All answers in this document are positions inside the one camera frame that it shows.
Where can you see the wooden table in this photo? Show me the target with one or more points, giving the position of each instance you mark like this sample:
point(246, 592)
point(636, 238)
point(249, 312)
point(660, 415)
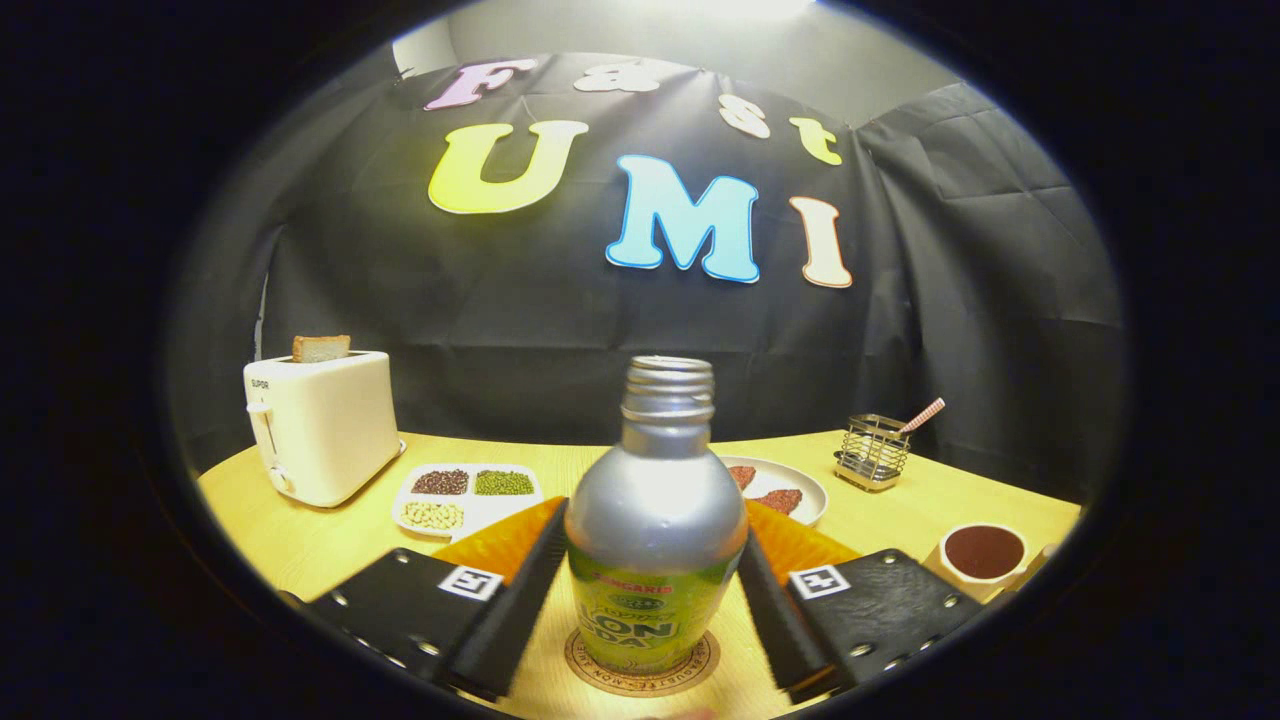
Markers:
point(330, 550)

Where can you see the brown meat piece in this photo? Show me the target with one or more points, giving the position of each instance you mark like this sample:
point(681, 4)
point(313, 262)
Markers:
point(742, 476)
point(782, 500)

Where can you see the white toaster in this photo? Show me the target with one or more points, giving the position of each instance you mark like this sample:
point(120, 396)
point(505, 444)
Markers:
point(320, 430)

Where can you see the white divided dish of beans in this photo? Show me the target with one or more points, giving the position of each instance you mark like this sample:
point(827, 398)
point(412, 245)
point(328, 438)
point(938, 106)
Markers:
point(480, 512)

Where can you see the white oval plate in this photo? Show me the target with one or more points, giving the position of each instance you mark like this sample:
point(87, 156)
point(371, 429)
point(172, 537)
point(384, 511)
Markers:
point(775, 478)

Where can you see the round cork coaster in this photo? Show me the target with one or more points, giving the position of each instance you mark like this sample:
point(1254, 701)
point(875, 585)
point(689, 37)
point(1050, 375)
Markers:
point(690, 678)

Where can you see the toast slice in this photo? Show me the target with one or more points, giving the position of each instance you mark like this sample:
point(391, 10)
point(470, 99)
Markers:
point(320, 348)

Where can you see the silver bottle with green label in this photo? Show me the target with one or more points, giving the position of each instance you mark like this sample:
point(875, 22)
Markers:
point(655, 520)

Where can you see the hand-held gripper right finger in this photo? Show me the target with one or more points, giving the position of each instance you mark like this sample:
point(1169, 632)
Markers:
point(780, 620)

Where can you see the striped straw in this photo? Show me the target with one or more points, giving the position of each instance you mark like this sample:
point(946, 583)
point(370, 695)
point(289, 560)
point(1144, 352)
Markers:
point(922, 415)

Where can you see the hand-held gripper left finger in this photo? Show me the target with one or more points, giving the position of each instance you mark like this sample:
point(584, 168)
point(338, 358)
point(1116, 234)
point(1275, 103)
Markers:
point(510, 620)

